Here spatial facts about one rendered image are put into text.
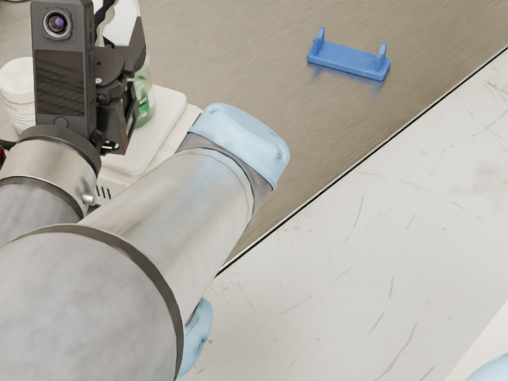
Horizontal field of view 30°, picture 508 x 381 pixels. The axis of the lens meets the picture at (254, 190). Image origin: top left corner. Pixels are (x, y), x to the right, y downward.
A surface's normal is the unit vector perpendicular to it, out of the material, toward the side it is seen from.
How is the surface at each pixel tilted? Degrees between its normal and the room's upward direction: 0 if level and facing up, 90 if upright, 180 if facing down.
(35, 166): 5
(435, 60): 0
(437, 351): 0
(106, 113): 89
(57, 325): 28
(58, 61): 57
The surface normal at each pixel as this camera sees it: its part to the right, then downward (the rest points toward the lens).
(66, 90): -0.14, 0.32
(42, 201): 0.43, -0.51
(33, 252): -0.01, -0.93
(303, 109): -0.03, -0.62
